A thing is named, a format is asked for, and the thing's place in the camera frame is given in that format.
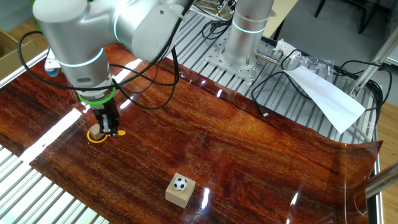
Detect black chair legs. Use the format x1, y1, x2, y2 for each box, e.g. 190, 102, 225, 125
313, 0, 391, 35

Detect cardboard box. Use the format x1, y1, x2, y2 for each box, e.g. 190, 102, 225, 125
0, 29, 47, 82

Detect grey cable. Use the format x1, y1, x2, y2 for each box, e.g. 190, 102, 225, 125
351, 123, 373, 142

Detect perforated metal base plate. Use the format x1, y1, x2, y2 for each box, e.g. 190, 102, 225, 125
203, 26, 280, 83

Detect glossy wood-grain mat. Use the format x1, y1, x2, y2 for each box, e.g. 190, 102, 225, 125
0, 22, 384, 224

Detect small wooden cube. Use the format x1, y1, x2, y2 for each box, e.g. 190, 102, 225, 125
89, 124, 105, 141

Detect black cable bundle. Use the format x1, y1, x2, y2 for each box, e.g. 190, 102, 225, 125
334, 60, 393, 125

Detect miniature soccer ball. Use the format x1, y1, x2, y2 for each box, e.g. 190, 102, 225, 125
172, 177, 188, 192

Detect yellow bubble ring wand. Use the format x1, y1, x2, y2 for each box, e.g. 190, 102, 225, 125
86, 129, 126, 144

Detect aluminium frame bar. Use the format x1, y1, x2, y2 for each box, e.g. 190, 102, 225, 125
365, 161, 398, 200

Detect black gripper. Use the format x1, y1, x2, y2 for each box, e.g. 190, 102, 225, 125
90, 99, 121, 138

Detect silver cylindrical connector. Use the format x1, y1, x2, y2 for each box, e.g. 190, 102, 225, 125
255, 52, 279, 65

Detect clear plastic bag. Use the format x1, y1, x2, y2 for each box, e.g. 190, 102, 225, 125
291, 52, 335, 82

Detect black USB cable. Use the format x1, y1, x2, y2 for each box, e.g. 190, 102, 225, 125
250, 70, 313, 118

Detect beige desk panel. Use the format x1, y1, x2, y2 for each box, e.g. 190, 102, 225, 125
264, 0, 299, 39

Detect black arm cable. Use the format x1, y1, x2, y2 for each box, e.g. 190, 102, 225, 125
17, 0, 234, 110

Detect white paper sheet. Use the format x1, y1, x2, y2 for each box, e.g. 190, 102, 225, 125
283, 65, 366, 135

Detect aluminium frame post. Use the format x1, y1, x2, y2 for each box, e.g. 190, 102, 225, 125
349, 29, 398, 99

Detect large wooden block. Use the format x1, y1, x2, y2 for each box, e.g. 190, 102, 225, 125
165, 172, 197, 209

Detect white crumpled wrapper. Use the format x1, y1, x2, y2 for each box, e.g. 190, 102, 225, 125
273, 39, 297, 57

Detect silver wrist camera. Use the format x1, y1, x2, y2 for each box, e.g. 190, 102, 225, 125
44, 48, 63, 78

